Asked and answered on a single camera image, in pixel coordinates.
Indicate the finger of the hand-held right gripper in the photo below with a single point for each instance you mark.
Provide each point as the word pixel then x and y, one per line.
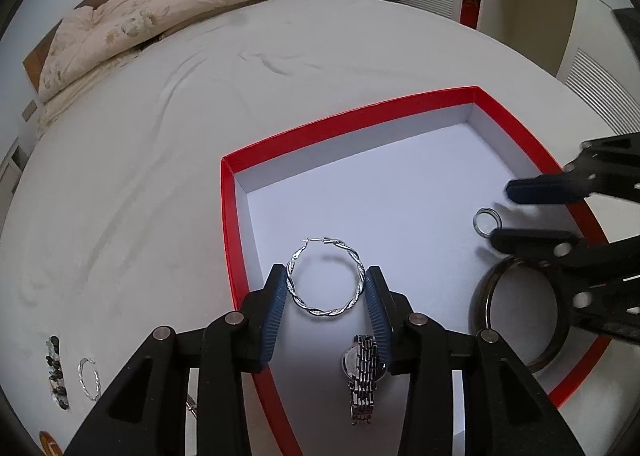
pixel 535 190
pixel 530 241

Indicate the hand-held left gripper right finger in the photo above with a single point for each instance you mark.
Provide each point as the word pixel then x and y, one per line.
pixel 377 316

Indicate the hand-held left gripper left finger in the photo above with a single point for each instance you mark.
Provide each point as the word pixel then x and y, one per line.
pixel 272 316

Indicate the twisted silver hoop earring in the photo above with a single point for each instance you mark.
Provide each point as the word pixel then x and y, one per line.
pixel 320 311
pixel 82 378

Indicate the silver link wristwatch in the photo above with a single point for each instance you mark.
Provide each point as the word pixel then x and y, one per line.
pixel 364 371

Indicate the dark metal bangle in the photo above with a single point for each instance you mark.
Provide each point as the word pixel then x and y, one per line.
pixel 477 301

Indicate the red cardboard box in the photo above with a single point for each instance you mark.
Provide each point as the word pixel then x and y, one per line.
pixel 400 176

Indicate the amber brown bangle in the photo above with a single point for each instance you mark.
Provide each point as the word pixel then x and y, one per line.
pixel 49 443

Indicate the white bed sheet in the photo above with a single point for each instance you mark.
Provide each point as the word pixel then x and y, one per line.
pixel 150 186

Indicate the white open wardrobe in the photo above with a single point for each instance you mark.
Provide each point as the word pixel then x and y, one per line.
pixel 530 1

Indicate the red bag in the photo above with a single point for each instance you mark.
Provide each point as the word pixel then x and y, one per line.
pixel 469 11

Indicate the wall socket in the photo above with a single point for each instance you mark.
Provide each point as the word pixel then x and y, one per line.
pixel 30 111

